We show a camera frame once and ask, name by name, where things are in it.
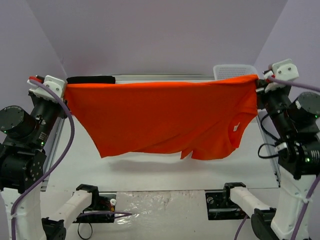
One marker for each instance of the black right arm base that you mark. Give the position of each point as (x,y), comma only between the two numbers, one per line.
(219,209)

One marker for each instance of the white plastic basket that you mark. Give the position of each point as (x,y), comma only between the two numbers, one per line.
(228,71)

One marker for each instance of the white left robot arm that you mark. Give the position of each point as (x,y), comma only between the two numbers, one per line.
(21,173)

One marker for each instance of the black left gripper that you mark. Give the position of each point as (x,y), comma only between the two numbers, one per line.
(52,104)

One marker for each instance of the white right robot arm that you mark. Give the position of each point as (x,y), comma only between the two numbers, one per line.
(297,150)

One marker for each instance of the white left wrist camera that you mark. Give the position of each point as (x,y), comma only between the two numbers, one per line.
(56,85)

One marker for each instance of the black folded t shirt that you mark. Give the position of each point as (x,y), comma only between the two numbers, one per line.
(97,79)

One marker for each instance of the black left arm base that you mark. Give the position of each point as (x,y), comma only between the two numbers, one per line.
(106,202)

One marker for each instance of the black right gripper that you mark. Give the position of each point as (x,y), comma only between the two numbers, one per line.
(268,95)

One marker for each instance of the orange t shirt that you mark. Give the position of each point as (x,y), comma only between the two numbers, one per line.
(204,120)

